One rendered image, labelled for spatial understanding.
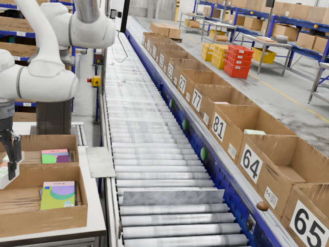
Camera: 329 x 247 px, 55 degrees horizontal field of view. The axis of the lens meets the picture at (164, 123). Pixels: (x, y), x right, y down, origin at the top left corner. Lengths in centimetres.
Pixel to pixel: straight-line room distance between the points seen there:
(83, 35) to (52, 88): 63
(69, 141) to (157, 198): 59
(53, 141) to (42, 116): 15
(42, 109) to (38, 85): 75
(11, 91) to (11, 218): 43
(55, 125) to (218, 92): 111
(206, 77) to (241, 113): 79
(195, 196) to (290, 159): 53
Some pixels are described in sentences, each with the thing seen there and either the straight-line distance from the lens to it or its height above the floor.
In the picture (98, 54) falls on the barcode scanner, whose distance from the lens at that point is 252.
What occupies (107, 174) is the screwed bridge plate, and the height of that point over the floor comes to 75.
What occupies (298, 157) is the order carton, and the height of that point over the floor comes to 96.
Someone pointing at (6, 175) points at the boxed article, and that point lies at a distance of 122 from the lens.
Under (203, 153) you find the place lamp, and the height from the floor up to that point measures 82.
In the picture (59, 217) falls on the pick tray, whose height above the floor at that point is 81.
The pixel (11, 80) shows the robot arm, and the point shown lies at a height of 130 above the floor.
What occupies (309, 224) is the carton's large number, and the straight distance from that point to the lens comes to 115.
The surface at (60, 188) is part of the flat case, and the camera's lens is 140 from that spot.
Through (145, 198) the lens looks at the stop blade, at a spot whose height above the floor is 77.
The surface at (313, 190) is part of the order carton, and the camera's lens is 127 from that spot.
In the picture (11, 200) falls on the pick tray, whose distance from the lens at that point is 142.
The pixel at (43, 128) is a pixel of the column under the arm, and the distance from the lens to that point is 181.
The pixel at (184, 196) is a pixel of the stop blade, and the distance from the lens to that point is 145.
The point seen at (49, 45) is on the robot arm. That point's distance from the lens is 107.
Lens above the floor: 160
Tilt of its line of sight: 23 degrees down
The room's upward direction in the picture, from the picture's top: 8 degrees clockwise
